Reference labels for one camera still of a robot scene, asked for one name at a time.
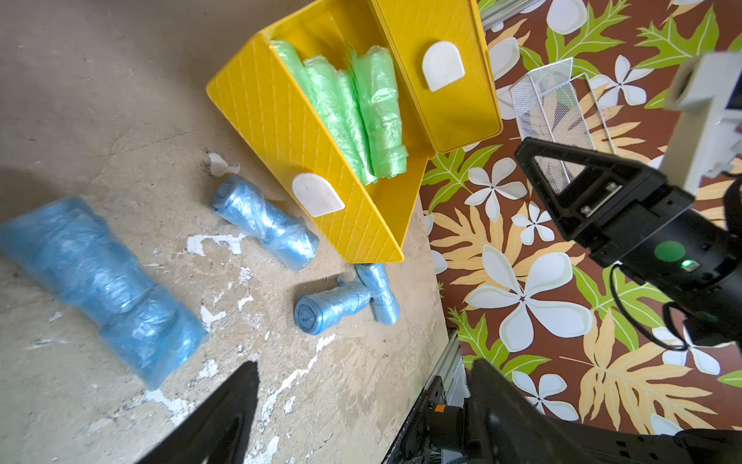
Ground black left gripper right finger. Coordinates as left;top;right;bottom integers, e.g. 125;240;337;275
469;360;596;463

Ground yellow drawer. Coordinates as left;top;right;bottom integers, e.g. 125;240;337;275
207;1;435;264

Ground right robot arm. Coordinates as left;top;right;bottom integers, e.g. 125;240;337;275
515;137;741;351

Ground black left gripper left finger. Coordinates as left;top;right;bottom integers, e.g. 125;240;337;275
140;362;260;463

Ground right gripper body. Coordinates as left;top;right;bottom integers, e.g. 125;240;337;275
574;175;695;267

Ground blue trash bag roll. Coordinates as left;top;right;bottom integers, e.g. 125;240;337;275
294;281;371;336
212;174;320;271
1;196;208;390
356;263;401;326

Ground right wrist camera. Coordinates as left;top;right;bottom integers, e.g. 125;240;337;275
660;51;741;195

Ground yellow plastic drawer cabinet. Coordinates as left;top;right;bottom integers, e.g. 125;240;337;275
370;0;502;152

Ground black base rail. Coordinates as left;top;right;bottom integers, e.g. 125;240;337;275
383;330;469;463

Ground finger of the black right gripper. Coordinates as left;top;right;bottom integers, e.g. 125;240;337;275
515;138;585;239
518;137;668;201

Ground white mesh basket right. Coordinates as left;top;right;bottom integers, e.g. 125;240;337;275
509;56;618;195

